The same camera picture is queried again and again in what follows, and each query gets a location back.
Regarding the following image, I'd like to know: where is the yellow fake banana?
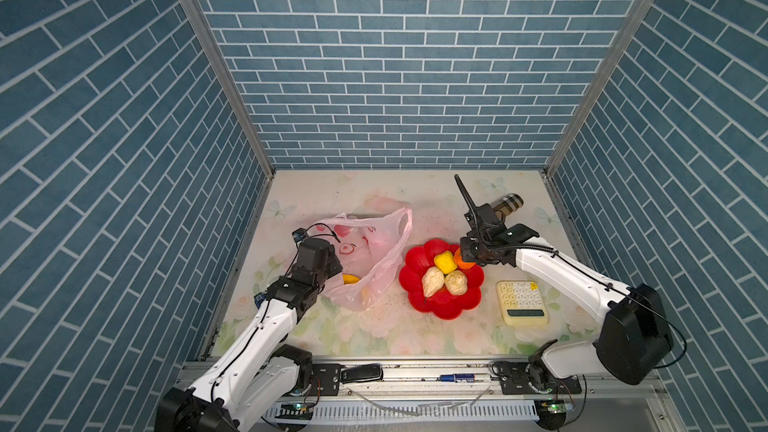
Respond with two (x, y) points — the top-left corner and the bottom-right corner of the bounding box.
(342, 273), (360, 285)

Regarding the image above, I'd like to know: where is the orange fake fruit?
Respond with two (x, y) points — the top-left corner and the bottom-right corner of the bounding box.
(453, 248), (475, 270)

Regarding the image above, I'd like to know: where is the yellow fake lemon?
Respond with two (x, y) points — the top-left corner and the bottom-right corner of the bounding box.
(433, 250), (458, 275)

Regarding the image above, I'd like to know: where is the pink plastic bag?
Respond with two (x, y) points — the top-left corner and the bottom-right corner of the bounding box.
(318, 207), (413, 312)

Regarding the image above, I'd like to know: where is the beige fake potato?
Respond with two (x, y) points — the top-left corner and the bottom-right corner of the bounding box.
(444, 269), (469, 296)
(421, 267), (445, 298)

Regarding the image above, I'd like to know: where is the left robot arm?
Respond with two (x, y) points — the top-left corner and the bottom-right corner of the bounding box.
(153, 250), (342, 431)

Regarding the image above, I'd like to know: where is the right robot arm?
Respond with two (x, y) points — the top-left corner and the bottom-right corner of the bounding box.
(460, 202), (675, 392)

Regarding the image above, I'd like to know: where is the plaid glasses case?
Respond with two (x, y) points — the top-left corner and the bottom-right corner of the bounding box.
(490, 193), (524, 222)

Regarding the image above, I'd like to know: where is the blue stapler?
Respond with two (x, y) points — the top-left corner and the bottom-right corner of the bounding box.
(253, 292), (267, 310)

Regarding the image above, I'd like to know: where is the red flower-shaped bowl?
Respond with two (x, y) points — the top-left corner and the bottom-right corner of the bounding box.
(398, 239), (485, 320)

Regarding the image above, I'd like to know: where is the yellow calculator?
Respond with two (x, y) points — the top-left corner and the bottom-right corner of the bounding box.
(496, 280), (549, 327)

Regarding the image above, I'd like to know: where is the blue pen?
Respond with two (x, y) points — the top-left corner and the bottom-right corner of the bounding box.
(438, 373), (477, 383)

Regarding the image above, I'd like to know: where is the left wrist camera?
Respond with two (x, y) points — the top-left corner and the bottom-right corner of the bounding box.
(289, 228), (337, 280)

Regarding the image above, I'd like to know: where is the aluminium front rail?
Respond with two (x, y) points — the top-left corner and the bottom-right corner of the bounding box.
(155, 355), (688, 432)

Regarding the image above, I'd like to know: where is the aluminium right corner post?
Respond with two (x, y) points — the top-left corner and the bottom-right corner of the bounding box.
(543, 0), (655, 180)

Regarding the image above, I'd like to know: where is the aluminium corner post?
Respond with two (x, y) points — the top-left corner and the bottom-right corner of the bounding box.
(543, 0), (655, 180)
(178, 0), (275, 180)

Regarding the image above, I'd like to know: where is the aluminium left corner post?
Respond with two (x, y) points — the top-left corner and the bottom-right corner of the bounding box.
(178, 0), (275, 180)

